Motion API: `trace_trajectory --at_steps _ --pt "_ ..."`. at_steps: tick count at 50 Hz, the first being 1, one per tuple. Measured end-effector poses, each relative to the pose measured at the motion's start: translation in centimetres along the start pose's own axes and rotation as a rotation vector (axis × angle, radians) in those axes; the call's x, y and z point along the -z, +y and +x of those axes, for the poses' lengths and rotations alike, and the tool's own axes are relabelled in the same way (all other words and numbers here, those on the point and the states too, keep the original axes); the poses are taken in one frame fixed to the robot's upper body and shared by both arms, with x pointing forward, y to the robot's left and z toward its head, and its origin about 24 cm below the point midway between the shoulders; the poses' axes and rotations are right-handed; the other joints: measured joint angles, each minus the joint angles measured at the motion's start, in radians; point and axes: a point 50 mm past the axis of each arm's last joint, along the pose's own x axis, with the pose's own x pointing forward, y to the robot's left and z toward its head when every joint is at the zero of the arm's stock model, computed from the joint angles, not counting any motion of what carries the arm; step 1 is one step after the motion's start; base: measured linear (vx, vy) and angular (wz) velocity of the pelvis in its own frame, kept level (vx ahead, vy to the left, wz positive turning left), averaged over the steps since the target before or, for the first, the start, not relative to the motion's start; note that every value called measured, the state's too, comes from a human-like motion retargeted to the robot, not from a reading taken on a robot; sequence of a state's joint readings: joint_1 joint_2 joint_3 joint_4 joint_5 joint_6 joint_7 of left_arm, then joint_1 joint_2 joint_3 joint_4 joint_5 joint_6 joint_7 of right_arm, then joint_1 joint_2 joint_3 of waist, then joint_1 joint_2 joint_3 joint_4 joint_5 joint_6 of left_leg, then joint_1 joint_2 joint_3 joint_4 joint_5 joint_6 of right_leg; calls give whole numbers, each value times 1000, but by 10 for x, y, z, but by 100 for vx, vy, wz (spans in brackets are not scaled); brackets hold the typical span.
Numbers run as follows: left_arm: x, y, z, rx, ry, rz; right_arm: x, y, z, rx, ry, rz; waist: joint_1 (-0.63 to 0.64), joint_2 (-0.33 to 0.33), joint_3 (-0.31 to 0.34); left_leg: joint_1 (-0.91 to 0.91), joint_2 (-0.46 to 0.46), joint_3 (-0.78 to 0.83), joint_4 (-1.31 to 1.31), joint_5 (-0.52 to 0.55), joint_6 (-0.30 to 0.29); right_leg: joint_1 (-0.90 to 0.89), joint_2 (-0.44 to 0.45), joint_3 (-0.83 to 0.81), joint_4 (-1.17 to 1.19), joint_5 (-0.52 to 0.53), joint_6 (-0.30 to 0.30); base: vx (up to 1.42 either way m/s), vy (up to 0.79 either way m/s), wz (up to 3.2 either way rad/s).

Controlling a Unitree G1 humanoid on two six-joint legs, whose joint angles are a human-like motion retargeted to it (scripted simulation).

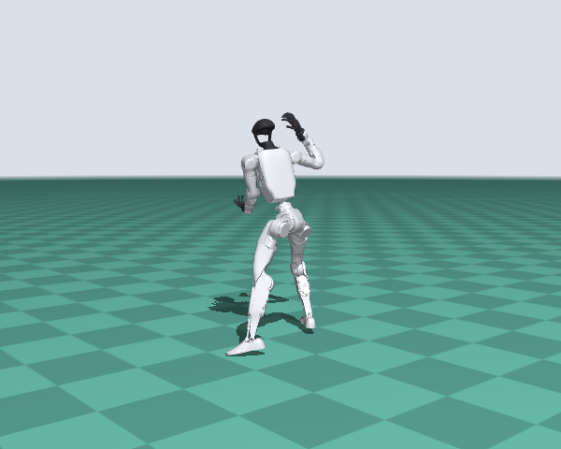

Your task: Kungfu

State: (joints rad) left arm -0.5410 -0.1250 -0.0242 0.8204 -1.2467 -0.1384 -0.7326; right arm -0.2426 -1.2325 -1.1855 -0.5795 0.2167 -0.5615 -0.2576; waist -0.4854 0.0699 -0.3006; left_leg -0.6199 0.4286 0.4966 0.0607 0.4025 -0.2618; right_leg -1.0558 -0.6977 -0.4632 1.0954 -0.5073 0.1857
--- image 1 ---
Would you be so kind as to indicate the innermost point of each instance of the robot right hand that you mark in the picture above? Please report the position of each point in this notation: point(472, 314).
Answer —
point(295, 125)

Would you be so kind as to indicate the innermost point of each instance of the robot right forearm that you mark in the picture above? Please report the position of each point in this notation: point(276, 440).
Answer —
point(312, 149)

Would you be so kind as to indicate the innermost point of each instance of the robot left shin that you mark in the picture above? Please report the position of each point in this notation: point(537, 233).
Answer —
point(257, 304)

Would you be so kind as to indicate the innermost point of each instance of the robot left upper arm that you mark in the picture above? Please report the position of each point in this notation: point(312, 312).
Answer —
point(248, 164)

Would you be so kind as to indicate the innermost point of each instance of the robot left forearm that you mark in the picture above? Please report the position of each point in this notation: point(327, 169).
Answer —
point(249, 203)

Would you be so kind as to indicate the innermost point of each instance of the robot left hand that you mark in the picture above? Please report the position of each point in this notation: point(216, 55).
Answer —
point(241, 205)

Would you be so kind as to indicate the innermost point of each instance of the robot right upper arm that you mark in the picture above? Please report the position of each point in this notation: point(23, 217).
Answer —
point(304, 160)

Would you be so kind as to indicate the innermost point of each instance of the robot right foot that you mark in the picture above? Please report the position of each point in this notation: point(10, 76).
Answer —
point(308, 322)

